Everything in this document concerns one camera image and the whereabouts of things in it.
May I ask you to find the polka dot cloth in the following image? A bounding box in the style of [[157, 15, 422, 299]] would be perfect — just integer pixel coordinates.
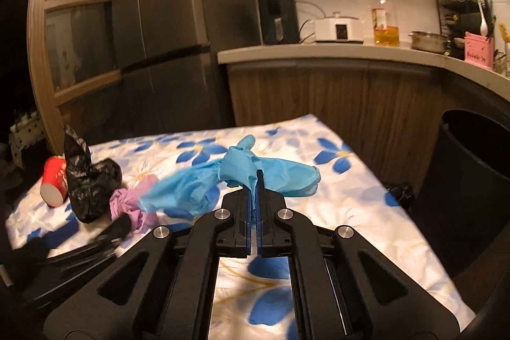
[[9, 111, 43, 170]]

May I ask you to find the small red paper cup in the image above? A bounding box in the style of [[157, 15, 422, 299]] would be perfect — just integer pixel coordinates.
[[40, 156, 69, 207]]

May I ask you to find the black dish rack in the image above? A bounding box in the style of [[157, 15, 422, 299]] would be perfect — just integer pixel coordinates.
[[435, 0, 497, 59]]

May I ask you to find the white electric cooker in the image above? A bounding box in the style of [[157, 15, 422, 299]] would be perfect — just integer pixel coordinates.
[[314, 11, 366, 45]]

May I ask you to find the dark green air fryer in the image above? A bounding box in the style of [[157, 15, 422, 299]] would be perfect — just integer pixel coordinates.
[[258, 0, 300, 45]]

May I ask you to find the black trash bin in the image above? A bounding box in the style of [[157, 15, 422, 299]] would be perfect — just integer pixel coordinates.
[[410, 109, 510, 278]]

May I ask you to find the steel pot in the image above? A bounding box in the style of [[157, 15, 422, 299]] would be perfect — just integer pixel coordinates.
[[409, 30, 449, 55]]

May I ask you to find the white ladle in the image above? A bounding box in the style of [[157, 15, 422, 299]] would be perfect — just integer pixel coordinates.
[[478, 1, 490, 36]]

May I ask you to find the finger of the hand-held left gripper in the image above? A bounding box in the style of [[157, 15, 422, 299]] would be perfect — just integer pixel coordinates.
[[91, 214, 133, 247]]

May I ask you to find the blue disposable glove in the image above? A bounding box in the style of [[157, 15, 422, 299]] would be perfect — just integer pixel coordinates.
[[220, 134, 322, 198], [139, 159, 224, 221]]

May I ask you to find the pink utensil box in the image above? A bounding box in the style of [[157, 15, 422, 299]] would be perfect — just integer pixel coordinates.
[[463, 31, 496, 66]]

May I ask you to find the grey refrigerator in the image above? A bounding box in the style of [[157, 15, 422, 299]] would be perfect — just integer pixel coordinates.
[[109, 0, 256, 134]]

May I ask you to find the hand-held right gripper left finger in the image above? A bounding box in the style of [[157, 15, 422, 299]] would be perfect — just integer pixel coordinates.
[[44, 186, 256, 340]]

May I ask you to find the cooking oil bottle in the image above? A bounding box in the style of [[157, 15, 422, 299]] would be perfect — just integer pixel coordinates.
[[368, 0, 400, 47]]

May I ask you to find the blue floral tablecloth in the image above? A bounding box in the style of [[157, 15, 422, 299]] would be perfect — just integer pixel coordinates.
[[6, 114, 477, 340]]

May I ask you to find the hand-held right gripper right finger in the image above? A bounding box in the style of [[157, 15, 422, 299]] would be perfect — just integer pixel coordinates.
[[257, 170, 463, 340]]

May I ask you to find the wooden glass-panel door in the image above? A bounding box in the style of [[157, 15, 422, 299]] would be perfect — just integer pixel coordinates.
[[27, 0, 137, 154]]

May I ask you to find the black plastic bag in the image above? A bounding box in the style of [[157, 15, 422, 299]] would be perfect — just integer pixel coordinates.
[[64, 124, 122, 223]]

